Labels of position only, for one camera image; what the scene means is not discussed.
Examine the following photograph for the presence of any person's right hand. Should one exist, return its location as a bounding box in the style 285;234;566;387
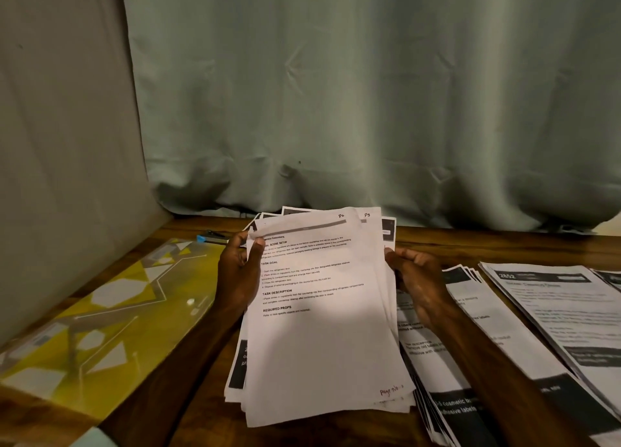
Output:
383;246;459;329

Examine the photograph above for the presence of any person's left hand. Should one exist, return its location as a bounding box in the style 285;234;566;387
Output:
214;229;267;319

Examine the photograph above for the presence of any yellow patterned folder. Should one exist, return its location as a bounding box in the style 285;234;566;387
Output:
0;238;226;422

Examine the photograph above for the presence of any person's right forearm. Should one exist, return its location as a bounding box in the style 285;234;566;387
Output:
427;311;598;447

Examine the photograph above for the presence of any person's left forearm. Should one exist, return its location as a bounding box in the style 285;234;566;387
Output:
72;306;244;447

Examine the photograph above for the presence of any pale green curtain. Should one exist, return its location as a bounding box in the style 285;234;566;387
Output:
120;0;621;232

